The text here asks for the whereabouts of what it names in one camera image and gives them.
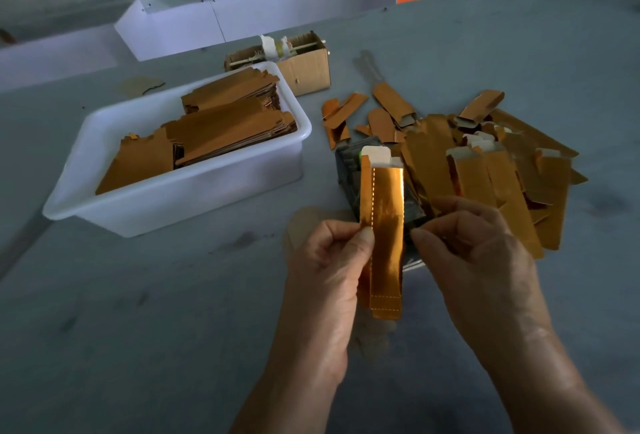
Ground gold box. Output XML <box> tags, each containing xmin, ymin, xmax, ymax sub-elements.
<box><xmin>358</xmin><ymin>155</ymin><xmax>406</xmax><ymax>321</ymax></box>

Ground person's left forearm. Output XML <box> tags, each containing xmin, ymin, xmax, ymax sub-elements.
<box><xmin>230</xmin><ymin>353</ymin><xmax>351</xmax><ymax>434</ymax></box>

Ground person's left hand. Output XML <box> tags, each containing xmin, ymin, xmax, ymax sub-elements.
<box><xmin>278</xmin><ymin>219</ymin><xmax>376</xmax><ymax>380</ymax></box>

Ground person's right hand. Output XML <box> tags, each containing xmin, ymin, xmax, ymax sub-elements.
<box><xmin>410</xmin><ymin>198</ymin><xmax>553</xmax><ymax>360</ymax></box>

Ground white plastic bin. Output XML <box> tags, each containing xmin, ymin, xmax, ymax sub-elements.
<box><xmin>42</xmin><ymin>61</ymin><xmax>313</xmax><ymax>238</ymax></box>

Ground gold cartons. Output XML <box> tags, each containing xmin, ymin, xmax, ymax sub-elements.
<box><xmin>96</xmin><ymin>67</ymin><xmax>298</xmax><ymax>196</ymax></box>

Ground person's right forearm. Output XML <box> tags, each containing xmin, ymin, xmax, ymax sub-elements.
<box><xmin>480</xmin><ymin>333</ymin><xmax>626</xmax><ymax>434</ymax></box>

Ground pile of gold boxes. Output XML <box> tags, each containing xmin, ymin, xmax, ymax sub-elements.
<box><xmin>321</xmin><ymin>81</ymin><xmax>589</xmax><ymax>260</ymax></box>

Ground black tape dispenser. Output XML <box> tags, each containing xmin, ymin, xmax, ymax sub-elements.
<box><xmin>334</xmin><ymin>138</ymin><xmax>431</xmax><ymax>272</ymax></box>

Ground small cardboard box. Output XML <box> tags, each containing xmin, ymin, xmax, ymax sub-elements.
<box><xmin>224</xmin><ymin>30</ymin><xmax>332</xmax><ymax>98</ymax></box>

